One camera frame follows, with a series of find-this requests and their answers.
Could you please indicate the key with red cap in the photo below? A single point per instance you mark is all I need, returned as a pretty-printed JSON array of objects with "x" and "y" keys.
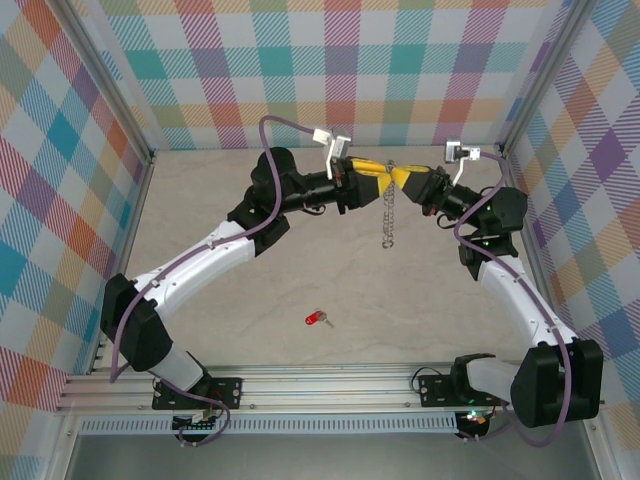
[{"x": 312, "y": 317}]

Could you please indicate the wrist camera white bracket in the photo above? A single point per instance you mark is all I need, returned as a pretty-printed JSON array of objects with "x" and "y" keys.
[
  {"x": 340, "y": 145},
  {"x": 455, "y": 150}
]

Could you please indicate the large keyring with small rings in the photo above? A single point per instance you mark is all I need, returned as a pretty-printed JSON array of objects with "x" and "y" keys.
[{"x": 389, "y": 215}]

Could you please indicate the small controller circuit board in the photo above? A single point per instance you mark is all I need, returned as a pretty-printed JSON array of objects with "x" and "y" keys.
[
  {"x": 472, "y": 422},
  {"x": 192, "y": 425}
]

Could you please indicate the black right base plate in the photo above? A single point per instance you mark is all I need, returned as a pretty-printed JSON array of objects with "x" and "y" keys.
[{"x": 435, "y": 392}]

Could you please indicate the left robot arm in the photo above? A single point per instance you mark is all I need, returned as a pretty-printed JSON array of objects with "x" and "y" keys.
[{"x": 200, "y": 260}]

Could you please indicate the aluminium side rail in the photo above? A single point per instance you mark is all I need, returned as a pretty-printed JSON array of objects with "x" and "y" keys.
[
  {"x": 135, "y": 210},
  {"x": 535, "y": 260}
]

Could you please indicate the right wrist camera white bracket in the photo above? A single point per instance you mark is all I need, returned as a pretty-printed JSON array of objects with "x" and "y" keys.
[{"x": 455, "y": 150}]

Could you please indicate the aluminium frame post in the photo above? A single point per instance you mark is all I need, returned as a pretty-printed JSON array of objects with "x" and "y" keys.
[
  {"x": 545, "y": 75},
  {"x": 110, "y": 85}
]

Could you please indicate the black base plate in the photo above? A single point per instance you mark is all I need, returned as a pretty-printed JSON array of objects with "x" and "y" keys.
[
  {"x": 230, "y": 392},
  {"x": 435, "y": 392}
]

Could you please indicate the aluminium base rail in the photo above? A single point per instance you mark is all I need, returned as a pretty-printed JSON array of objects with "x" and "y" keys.
[{"x": 325, "y": 390}]

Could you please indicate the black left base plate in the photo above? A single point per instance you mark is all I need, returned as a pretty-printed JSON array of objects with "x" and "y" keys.
[{"x": 230, "y": 392}]

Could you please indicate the grey metal lower panel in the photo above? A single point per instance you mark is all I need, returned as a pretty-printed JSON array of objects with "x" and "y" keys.
[{"x": 325, "y": 457}]

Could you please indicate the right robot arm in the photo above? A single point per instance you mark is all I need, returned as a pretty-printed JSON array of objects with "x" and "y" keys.
[{"x": 510, "y": 300}]

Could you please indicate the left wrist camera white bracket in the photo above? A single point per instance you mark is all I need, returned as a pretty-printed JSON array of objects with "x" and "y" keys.
[{"x": 340, "y": 145}]

